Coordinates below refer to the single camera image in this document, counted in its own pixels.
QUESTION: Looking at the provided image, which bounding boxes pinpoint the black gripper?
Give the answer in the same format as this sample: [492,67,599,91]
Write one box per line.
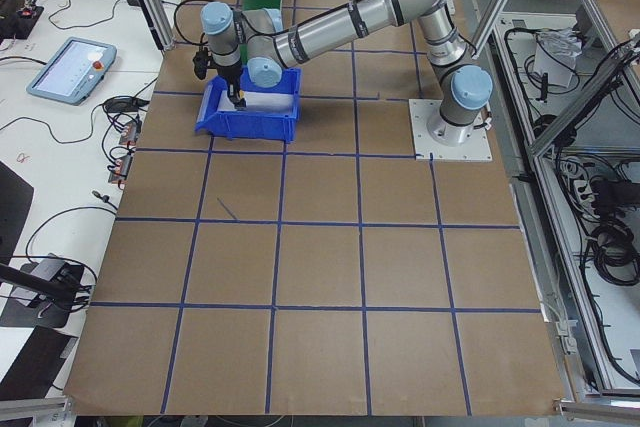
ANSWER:
[217,64,248,111]

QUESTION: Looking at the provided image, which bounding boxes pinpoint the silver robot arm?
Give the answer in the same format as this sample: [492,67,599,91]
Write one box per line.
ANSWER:
[193,0,493,147]

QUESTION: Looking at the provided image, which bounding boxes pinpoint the blue bin left side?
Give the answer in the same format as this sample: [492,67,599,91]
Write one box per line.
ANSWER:
[194,68,302,143]

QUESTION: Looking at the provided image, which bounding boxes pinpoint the near teach pendant tablet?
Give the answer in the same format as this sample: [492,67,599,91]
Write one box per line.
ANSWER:
[26,37,117,105]

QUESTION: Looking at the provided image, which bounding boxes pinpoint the black electronics box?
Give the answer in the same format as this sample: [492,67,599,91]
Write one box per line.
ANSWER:
[0,6,44,40]

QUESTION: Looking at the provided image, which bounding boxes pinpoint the black monitor stand base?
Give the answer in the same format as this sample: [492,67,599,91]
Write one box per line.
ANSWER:
[0,259,85,330]

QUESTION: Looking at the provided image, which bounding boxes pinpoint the white paper box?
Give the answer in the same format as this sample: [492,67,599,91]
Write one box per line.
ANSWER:
[533,28,582,88]

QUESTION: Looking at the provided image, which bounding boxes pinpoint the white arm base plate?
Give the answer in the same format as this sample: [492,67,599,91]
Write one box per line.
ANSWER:
[409,99,493,163]

